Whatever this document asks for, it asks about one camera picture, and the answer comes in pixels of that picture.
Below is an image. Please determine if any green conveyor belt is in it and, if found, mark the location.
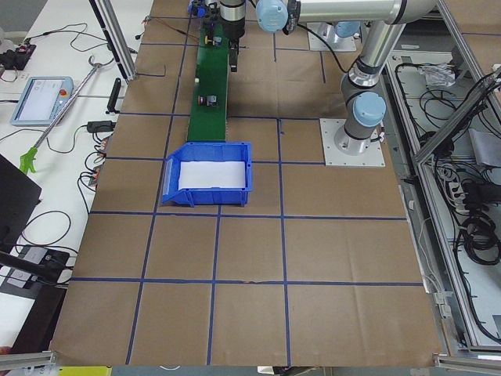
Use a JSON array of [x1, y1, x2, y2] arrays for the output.
[[187, 25, 228, 142]]

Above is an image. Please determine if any yellow push button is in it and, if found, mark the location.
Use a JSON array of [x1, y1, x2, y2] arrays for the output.
[[204, 35, 222, 48]]

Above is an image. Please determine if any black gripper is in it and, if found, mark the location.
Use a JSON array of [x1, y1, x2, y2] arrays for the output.
[[222, 18, 245, 73]]

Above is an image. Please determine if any black handle bar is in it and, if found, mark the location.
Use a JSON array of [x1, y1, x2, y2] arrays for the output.
[[106, 78, 121, 114]]

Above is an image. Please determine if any left blue plastic bin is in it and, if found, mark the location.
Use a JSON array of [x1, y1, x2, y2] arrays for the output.
[[161, 142, 253, 207]]

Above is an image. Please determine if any red push button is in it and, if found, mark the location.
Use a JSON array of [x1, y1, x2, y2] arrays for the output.
[[196, 95, 218, 107]]

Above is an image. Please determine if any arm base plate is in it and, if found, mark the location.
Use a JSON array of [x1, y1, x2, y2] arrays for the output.
[[319, 118, 385, 168], [306, 23, 357, 52]]

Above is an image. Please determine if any right blue plastic bin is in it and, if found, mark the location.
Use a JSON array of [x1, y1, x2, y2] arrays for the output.
[[188, 0, 207, 18]]

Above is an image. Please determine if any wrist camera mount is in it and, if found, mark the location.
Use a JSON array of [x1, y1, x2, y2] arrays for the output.
[[196, 0, 218, 29]]

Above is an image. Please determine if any teach pendant tablet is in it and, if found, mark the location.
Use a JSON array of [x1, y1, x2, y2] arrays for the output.
[[10, 76, 74, 126]]

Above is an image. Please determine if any red black wire pair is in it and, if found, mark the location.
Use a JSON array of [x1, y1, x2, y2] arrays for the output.
[[142, 15, 200, 42]]

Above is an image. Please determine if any reacher grabber tool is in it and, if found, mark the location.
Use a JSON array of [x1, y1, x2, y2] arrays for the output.
[[20, 55, 112, 175]]

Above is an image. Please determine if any black power adapter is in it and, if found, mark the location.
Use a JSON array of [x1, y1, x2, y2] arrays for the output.
[[86, 121, 116, 133]]

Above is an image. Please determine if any blue plastic bin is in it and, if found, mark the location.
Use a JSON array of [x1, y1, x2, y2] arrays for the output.
[[161, 142, 253, 207], [188, 0, 207, 18]]

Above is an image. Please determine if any aluminium frame post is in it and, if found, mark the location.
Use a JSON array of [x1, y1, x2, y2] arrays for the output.
[[88, 0, 136, 82]]

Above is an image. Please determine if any white foam pad left bin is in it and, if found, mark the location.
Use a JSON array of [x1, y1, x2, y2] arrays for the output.
[[178, 161, 246, 189]]

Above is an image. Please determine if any black monitor stand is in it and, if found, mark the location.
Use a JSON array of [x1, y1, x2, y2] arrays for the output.
[[1, 157, 69, 289]]

